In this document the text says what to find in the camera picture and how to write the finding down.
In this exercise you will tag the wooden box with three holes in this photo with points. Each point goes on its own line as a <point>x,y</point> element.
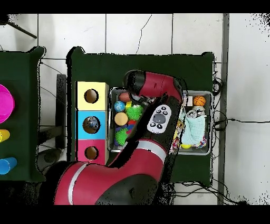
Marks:
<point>101,105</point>

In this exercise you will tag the silver drink can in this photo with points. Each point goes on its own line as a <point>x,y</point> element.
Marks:
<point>191,114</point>

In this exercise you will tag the green spiky ball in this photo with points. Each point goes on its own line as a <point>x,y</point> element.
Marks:
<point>121,136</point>

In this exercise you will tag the dark grey round base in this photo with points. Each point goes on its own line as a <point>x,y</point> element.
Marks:
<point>48,157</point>

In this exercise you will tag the black tripod leg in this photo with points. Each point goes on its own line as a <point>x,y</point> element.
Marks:
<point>21,29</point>

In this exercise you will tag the pink bowl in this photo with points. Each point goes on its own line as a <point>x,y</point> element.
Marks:
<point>5,103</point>

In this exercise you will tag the brown toy football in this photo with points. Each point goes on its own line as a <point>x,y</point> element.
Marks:
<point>124,97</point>

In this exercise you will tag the yellow cup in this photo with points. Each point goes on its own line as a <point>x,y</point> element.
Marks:
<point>4,135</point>

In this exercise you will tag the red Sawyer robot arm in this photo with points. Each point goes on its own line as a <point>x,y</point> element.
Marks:
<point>156,84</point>

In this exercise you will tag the orange mini basketball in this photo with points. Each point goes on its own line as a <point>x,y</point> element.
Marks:
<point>199,100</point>

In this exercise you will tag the mint green cloth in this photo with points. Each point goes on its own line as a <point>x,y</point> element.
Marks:
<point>194,131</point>

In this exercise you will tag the blue globe ball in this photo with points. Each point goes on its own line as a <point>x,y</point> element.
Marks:
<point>119,106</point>

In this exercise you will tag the blue cup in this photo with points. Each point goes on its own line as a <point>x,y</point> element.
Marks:
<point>7,165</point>

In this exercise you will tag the clear mesh bin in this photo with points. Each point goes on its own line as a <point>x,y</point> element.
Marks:
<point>198,151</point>

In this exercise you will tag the orange sponge disc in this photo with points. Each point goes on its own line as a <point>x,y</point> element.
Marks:
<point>121,118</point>

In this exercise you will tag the plain wooden block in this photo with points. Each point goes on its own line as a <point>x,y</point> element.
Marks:
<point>189,101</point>

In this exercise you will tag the dark green table cloth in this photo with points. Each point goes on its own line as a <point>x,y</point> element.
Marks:
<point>21,84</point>
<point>101,67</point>

